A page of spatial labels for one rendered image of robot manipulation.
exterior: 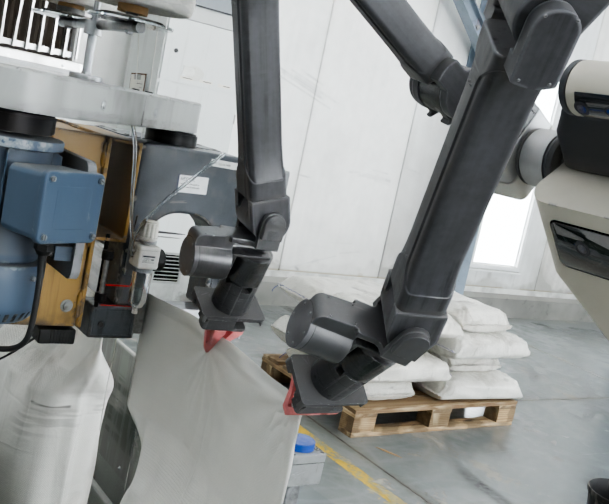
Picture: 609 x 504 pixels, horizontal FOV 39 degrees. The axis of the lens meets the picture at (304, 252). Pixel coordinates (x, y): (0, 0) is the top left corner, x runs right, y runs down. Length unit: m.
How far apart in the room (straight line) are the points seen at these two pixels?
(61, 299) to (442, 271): 0.73
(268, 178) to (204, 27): 4.13
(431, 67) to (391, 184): 5.78
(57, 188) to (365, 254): 6.00
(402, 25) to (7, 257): 0.61
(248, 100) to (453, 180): 0.42
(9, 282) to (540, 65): 0.73
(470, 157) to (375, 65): 5.98
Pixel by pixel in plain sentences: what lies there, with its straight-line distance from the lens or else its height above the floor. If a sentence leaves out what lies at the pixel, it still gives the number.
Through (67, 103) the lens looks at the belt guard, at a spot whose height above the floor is 1.38.
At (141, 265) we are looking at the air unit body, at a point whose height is 1.15.
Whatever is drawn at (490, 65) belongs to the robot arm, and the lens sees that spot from 0.73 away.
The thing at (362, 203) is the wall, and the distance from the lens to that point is 6.86.
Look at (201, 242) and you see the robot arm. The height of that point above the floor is 1.23.
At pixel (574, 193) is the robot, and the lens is 1.26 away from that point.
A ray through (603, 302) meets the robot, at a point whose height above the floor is 1.26.
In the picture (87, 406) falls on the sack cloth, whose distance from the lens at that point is 1.79.
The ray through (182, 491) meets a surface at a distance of 1.34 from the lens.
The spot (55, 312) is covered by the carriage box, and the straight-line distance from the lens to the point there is 1.42.
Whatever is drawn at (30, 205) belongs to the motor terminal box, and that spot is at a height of 1.26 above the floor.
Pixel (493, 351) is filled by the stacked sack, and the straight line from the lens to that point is 4.68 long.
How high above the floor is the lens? 1.43
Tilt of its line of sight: 9 degrees down
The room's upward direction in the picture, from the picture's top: 12 degrees clockwise
